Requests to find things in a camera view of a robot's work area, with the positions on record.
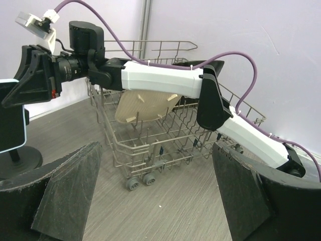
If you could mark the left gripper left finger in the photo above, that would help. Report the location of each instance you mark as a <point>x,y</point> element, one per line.
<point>53,201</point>

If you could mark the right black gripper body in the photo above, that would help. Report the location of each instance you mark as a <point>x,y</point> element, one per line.
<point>53,76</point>

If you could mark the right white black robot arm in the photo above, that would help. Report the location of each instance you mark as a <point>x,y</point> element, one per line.
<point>199,82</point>

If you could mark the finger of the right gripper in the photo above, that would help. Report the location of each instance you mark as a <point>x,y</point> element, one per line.
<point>33,77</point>

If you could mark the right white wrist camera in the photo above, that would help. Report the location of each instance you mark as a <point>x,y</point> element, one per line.
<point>41,27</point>

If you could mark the phone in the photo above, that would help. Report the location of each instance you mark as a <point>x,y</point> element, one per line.
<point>13,120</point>

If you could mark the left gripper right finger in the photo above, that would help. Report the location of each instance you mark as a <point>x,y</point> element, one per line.
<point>263,203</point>

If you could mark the black phone stand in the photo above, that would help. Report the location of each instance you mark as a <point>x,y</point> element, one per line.
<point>20,160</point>

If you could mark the oval wooden board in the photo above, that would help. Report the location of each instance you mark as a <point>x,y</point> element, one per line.
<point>144,105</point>

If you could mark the grey wire dish rack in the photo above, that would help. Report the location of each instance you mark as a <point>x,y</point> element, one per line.
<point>141,149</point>

